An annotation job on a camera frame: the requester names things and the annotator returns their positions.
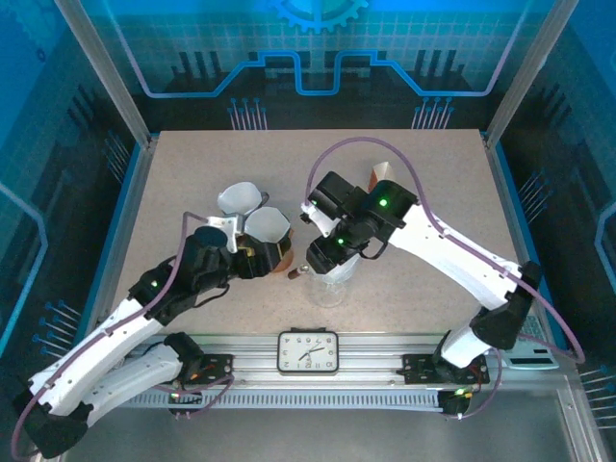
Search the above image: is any orange transparent coffee dripper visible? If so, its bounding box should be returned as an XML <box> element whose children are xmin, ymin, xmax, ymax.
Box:
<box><xmin>274</xmin><ymin>235</ymin><xmax>295</xmax><ymax>274</ymax></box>

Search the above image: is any clear glass coffee dripper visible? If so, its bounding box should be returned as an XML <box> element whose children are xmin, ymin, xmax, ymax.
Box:
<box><xmin>312</xmin><ymin>254</ymin><xmax>361</xmax><ymax>290</ymax></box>

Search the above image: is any white analog clock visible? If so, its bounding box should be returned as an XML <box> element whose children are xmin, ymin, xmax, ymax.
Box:
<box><xmin>277</xmin><ymin>328</ymin><xmax>340</xmax><ymax>375</ymax></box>

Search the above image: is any blue table side strip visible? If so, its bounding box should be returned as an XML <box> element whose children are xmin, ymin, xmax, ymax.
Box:
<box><xmin>85</xmin><ymin>139</ymin><xmax>156</xmax><ymax>338</ymax></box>
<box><xmin>490</xmin><ymin>139</ymin><xmax>565</xmax><ymax>348</ymax></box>

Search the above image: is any black controller box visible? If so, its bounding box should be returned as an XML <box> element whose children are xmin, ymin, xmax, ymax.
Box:
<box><xmin>436</xmin><ymin>386</ymin><xmax>476</xmax><ymax>421</ymax></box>
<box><xmin>165</xmin><ymin>378</ymin><xmax>204</xmax><ymax>421</ymax></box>

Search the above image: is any white calculator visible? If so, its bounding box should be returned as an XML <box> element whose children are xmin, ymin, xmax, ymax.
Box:
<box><xmin>507</xmin><ymin>315</ymin><xmax>562</xmax><ymax>371</ymax></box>

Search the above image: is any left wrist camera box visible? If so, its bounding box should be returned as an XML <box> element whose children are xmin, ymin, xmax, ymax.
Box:
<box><xmin>192</xmin><ymin>214</ymin><xmax>247</xmax><ymax>255</ymax></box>

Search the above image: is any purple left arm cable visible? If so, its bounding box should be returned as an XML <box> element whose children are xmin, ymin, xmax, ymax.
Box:
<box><xmin>9</xmin><ymin>211</ymin><xmax>237</xmax><ymax>461</ymax></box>

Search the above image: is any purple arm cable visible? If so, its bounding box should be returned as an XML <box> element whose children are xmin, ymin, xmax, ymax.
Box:
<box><xmin>307</xmin><ymin>137</ymin><xmax>587</xmax><ymax>421</ymax></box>
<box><xmin>9</xmin><ymin>211</ymin><xmax>237</xmax><ymax>461</ymax></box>

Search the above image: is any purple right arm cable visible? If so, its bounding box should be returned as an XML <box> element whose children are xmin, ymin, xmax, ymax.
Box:
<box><xmin>307</xmin><ymin>137</ymin><xmax>587</xmax><ymax>421</ymax></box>

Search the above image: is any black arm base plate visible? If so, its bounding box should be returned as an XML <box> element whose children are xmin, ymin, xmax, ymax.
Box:
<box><xmin>400</xmin><ymin>352</ymin><xmax>491</xmax><ymax>386</ymax></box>
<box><xmin>177</xmin><ymin>352</ymin><xmax>235</xmax><ymax>386</ymax></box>

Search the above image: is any aluminium mounting rail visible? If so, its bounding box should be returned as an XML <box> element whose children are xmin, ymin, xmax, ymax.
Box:
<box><xmin>119</xmin><ymin>331</ymin><xmax>574</xmax><ymax>389</ymax></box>

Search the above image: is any slotted grey cable duct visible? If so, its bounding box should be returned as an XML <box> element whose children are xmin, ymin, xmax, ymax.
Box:
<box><xmin>115</xmin><ymin>388</ymin><xmax>447</xmax><ymax>411</ymax></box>

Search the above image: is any aluminium frame post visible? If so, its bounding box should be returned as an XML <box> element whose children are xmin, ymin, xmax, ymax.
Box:
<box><xmin>51</xmin><ymin>0</ymin><xmax>156</xmax><ymax>148</ymax></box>
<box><xmin>482</xmin><ymin>0</ymin><xmax>581</xmax><ymax>148</ymax></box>

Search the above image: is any aluminium front frame rail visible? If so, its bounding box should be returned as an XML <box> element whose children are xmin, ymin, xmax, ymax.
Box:
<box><xmin>557</xmin><ymin>374</ymin><xmax>608</xmax><ymax>462</ymax></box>

